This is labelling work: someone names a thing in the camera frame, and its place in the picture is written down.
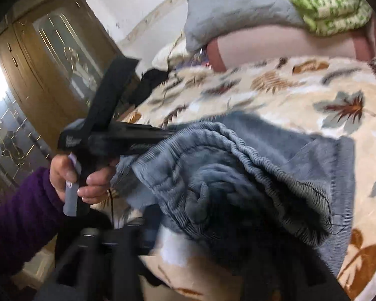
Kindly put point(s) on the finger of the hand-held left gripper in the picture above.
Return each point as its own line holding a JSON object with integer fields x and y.
{"x": 138, "y": 133}
{"x": 122, "y": 149}

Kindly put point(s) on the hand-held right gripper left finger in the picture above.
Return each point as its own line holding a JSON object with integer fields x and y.
{"x": 144, "y": 238}

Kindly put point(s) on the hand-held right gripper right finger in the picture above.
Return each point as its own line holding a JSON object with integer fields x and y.
{"x": 285, "y": 272}

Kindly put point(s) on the blue denim pants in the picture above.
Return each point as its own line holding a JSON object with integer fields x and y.
{"x": 238, "y": 178}

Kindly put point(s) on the person's left forearm purple sleeve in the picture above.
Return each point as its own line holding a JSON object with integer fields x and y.
{"x": 18, "y": 219}

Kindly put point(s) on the person's left hand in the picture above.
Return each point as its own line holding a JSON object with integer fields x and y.
{"x": 97, "y": 183}

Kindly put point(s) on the black cloth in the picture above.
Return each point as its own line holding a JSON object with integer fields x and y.
{"x": 153, "y": 78}

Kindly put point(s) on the wooden glass-panel wardrobe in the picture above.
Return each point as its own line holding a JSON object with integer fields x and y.
{"x": 50, "y": 78}

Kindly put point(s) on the white crumpled cloth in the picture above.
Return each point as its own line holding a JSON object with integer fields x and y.
{"x": 166, "y": 56}

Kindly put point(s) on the leaf print blanket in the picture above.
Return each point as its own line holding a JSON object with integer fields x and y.
{"x": 269, "y": 94}

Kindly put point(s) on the grey quilted pillow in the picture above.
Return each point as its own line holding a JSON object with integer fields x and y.
{"x": 238, "y": 12}

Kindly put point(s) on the pink bolster cushion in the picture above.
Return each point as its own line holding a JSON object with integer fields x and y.
{"x": 285, "y": 45}

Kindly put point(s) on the green patterned folded quilt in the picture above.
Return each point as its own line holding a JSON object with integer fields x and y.
{"x": 326, "y": 9}

